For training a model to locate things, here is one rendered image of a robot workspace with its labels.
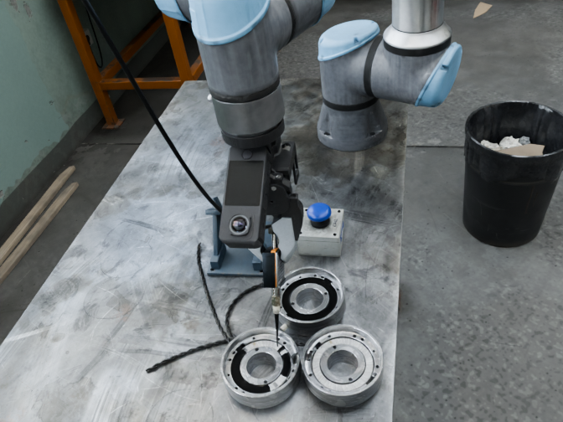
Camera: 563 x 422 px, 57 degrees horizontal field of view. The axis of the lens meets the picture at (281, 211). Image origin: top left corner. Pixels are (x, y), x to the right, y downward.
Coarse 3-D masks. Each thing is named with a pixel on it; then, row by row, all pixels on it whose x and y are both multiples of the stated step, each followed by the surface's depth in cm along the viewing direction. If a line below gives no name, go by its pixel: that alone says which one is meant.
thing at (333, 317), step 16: (304, 272) 80; (320, 272) 79; (304, 288) 78; (320, 288) 77; (336, 288) 77; (320, 304) 75; (336, 304) 75; (288, 320) 73; (320, 320) 71; (336, 320) 73
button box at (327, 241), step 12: (336, 216) 86; (312, 228) 85; (324, 228) 85; (336, 228) 84; (300, 240) 85; (312, 240) 84; (324, 240) 84; (336, 240) 83; (300, 252) 87; (312, 252) 86; (324, 252) 85; (336, 252) 85
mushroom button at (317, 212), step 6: (312, 204) 85; (318, 204) 85; (324, 204) 85; (312, 210) 84; (318, 210) 84; (324, 210) 83; (330, 210) 84; (312, 216) 83; (318, 216) 83; (324, 216) 83; (318, 222) 85
